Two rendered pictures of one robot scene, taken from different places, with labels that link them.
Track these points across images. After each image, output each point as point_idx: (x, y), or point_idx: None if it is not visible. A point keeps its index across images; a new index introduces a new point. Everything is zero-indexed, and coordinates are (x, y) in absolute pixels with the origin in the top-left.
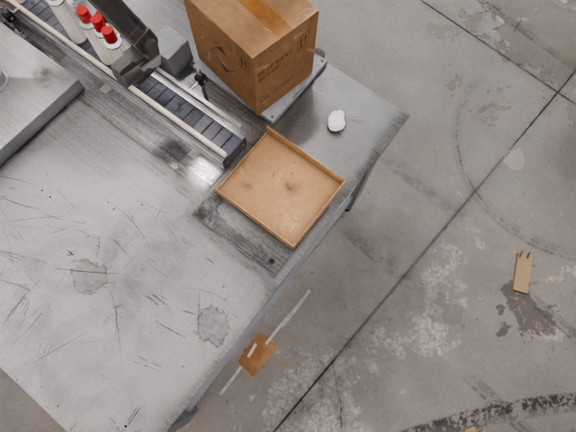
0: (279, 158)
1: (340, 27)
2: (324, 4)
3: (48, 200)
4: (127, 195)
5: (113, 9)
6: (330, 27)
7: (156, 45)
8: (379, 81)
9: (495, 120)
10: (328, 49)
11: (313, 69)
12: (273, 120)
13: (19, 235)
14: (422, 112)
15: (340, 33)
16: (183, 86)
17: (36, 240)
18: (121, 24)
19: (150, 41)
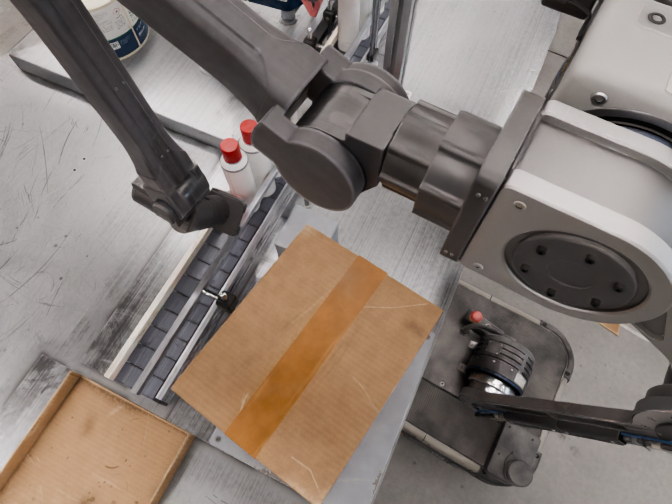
0: (143, 472)
1: (638, 497)
2: (670, 456)
3: (70, 169)
4: (75, 256)
5: (116, 130)
6: (627, 477)
7: (167, 217)
8: None
9: None
10: (582, 483)
11: (335, 497)
12: (211, 443)
13: (23, 155)
14: None
15: (623, 500)
16: (205, 278)
17: (15, 174)
18: (129, 152)
19: (160, 206)
